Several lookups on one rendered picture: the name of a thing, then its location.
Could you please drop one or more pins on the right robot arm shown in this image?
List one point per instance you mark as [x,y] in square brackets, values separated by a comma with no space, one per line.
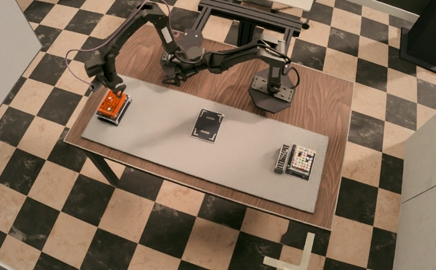
[156,15]

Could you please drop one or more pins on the orange tube rack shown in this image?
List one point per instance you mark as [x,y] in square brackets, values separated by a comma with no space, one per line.
[115,104]

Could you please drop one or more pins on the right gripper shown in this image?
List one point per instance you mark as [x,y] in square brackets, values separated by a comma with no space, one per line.
[110,80]

